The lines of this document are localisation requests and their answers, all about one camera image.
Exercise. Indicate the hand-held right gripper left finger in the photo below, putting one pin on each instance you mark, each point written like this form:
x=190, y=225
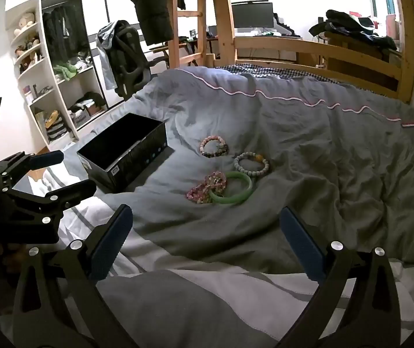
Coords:
x=112, y=243

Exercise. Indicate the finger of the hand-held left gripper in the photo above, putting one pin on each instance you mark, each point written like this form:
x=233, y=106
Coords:
x=49, y=157
x=72, y=192

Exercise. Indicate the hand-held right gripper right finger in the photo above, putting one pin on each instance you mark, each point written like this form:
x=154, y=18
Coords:
x=301, y=246

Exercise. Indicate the black rectangular box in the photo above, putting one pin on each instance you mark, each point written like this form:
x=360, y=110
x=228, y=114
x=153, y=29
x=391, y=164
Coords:
x=134, y=159

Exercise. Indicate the green jade bangle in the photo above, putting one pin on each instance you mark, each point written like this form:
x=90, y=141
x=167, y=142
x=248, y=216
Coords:
x=245, y=179

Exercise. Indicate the yellow bag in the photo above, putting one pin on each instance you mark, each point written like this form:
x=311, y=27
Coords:
x=52, y=119

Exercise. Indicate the dark folded clothes pile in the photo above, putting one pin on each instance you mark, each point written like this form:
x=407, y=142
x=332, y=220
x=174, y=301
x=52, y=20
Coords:
x=87, y=103

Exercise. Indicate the grey duvet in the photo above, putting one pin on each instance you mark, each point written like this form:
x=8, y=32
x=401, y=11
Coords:
x=301, y=152

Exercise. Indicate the grey garment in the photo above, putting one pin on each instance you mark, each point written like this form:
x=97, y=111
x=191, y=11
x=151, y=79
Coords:
x=107, y=61

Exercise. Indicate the brown plush toys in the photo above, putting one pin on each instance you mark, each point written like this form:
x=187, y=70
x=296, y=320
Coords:
x=27, y=43

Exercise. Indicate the dark hanging clothes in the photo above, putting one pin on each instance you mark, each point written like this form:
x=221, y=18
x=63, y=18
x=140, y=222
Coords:
x=61, y=32

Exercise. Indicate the black office chair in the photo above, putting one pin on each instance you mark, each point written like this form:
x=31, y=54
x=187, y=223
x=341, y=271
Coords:
x=130, y=61

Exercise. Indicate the white plush toy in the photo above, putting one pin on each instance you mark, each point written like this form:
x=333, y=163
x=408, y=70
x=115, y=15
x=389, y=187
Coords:
x=23, y=23

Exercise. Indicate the white open wardrobe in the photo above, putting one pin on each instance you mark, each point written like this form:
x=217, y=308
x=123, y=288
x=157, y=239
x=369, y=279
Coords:
x=94, y=7

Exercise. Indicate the checkered bed sheet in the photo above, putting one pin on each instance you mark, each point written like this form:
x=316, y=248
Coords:
x=265, y=69

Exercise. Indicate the black puffer jacket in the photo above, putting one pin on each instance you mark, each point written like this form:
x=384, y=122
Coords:
x=152, y=7

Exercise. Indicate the dark desk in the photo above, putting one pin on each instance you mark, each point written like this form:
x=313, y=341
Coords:
x=286, y=35

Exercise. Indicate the black clothes heap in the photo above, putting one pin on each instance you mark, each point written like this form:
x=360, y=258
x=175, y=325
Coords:
x=352, y=25

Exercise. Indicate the black computer monitor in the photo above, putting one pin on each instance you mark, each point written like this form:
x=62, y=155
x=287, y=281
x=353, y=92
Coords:
x=252, y=14

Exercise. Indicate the wooden bed frame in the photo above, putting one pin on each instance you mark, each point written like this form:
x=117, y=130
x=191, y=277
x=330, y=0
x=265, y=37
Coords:
x=225, y=25

